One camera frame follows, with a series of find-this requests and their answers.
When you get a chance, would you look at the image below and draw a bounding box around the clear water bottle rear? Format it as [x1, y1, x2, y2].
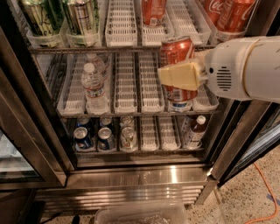
[87, 53, 107, 79]

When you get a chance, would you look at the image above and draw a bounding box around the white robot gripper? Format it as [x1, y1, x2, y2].
[157, 38, 257, 101]

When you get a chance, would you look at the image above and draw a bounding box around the clear water bottle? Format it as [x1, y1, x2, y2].
[81, 62, 108, 115]
[87, 53, 107, 79]

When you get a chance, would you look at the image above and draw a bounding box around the white plastic tray middle shelf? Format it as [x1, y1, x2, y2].
[114, 52, 137, 114]

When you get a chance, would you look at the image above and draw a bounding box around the white plastic tray top middle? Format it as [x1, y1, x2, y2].
[105, 0, 137, 47]

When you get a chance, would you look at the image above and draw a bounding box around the blue pepsi can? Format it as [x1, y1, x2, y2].
[97, 128, 116, 151]
[73, 127, 94, 151]

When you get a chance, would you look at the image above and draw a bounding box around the blue pepsi can left front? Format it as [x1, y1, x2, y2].
[73, 127, 94, 151]

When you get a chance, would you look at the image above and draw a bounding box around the blue silver can front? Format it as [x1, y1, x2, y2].
[171, 101, 193, 112]

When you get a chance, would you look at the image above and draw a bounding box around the green tall can right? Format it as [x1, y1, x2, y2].
[62, 0, 99, 46]

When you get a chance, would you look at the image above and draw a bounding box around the stainless steel fridge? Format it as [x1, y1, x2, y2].
[0, 0, 280, 214]

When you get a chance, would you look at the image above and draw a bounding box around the silver soda can front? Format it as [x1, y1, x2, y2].
[121, 127, 137, 152]

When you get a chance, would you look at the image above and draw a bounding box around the red coke can behind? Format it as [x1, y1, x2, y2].
[141, 0, 167, 27]

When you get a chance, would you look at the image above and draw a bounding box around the brown tea bottle white cap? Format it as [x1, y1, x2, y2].
[185, 115, 207, 149]

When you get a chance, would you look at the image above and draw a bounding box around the fridge door right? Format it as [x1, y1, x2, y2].
[208, 100, 280, 187]

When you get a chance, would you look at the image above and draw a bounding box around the blue pepsi can middle front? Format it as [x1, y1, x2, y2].
[97, 128, 116, 151]

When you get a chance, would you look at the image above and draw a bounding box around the red coke can right front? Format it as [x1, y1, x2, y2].
[216, 0, 256, 33]

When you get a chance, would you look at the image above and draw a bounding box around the red coke can right rear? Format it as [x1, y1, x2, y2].
[204, 0, 225, 25]

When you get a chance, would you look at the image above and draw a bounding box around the green tall can left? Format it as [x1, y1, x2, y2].
[17, 0, 64, 48]

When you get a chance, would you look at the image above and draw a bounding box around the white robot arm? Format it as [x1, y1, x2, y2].
[158, 36, 280, 103]

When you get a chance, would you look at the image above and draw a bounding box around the orange cable on floor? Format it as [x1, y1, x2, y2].
[244, 162, 279, 224]

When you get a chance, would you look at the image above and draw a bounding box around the green tall can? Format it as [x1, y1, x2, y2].
[17, 0, 64, 48]
[62, 0, 99, 46]

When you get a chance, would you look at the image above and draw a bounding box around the clear water bottle front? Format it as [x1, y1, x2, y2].
[81, 62, 108, 115]

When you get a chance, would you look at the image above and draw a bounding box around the red coke can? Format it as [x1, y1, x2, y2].
[216, 0, 256, 33]
[204, 0, 225, 25]
[141, 0, 167, 27]
[159, 36, 197, 103]

